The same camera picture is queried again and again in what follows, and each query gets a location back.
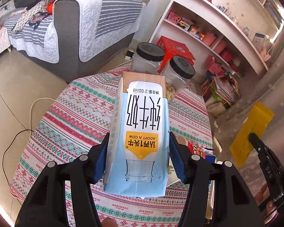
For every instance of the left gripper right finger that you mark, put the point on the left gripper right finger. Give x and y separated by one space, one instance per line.
234 204

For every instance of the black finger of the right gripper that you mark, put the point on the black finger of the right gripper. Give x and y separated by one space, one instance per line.
270 165

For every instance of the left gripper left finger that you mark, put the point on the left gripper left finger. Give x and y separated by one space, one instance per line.
45 204

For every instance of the blue white milk carton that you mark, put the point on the blue white milk carton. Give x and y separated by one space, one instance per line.
138 149

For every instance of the yellow paper bag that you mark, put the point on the yellow paper bag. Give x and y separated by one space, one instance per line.
256 122

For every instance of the red snack packet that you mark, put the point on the red snack packet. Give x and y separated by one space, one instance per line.
195 148

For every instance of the stack of books and bags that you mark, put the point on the stack of books and bags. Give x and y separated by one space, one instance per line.
220 93

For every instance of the patterned striped tablecloth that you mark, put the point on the patterned striped tablecloth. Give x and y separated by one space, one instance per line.
80 117

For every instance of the plastic jar light nuts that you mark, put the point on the plastic jar light nuts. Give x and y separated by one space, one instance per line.
177 72

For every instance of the white bookshelf unit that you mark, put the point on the white bookshelf unit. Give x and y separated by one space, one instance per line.
208 18

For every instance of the red gift box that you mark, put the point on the red gift box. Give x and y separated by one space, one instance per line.
172 48

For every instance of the plastic jar dark nuts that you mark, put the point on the plastic jar dark nuts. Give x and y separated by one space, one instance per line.
147 58

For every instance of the grey sofa with quilt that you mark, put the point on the grey sofa with quilt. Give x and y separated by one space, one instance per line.
79 37

